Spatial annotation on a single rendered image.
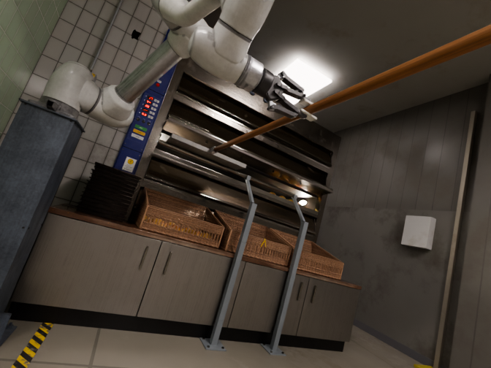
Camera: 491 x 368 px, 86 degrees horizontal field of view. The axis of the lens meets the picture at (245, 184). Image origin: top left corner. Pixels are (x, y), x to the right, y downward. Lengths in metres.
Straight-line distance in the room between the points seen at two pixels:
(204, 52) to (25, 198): 0.99
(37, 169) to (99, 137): 0.91
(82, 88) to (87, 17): 1.13
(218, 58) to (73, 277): 1.37
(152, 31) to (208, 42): 1.84
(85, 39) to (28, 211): 1.47
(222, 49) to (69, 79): 0.90
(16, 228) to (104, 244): 0.45
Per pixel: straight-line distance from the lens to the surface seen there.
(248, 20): 0.76
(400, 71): 0.71
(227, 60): 0.77
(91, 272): 1.73
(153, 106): 2.30
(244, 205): 2.46
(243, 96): 2.63
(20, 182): 1.42
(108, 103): 1.53
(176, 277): 1.78
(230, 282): 1.85
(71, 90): 1.49
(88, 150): 2.24
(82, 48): 2.46
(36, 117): 1.45
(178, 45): 1.34
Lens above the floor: 0.74
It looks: 10 degrees up
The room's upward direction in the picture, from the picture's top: 17 degrees clockwise
